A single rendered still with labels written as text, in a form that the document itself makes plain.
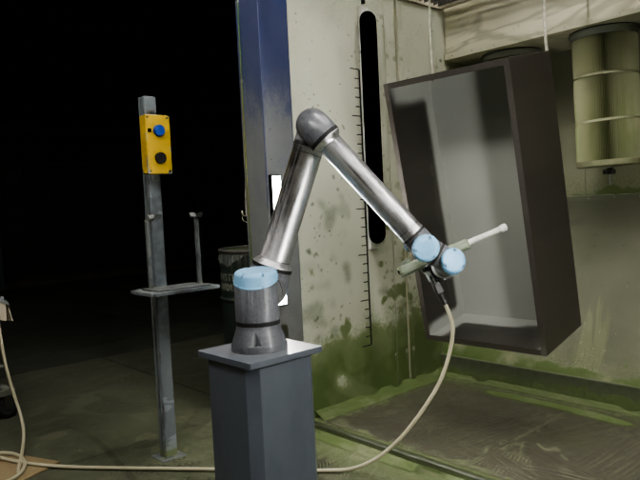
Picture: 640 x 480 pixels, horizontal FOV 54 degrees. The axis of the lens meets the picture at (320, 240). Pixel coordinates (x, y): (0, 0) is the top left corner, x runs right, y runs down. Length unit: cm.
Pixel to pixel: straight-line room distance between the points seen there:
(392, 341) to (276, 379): 167
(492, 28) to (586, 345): 186
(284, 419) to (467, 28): 273
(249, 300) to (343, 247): 132
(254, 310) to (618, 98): 233
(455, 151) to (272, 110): 90
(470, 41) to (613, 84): 89
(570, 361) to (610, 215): 89
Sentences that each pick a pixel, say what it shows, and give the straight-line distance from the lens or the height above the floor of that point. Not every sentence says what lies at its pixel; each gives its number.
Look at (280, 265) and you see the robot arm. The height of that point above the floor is 91.
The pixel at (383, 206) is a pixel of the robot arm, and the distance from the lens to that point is 210.
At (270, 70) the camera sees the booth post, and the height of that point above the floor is 177.
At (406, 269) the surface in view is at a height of 85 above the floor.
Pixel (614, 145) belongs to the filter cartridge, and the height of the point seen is 136.
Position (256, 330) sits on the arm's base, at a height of 72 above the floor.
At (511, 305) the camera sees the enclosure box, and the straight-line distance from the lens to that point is 318.
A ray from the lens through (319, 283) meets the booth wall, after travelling 322.
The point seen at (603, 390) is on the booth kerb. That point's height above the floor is 13.
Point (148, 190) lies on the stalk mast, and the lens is 292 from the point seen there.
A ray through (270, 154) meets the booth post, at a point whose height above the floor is 137.
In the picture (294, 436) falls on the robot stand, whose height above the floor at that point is 36.
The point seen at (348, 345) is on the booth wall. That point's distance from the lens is 340.
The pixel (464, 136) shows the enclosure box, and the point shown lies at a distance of 307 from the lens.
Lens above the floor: 111
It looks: 3 degrees down
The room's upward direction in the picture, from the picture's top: 3 degrees counter-clockwise
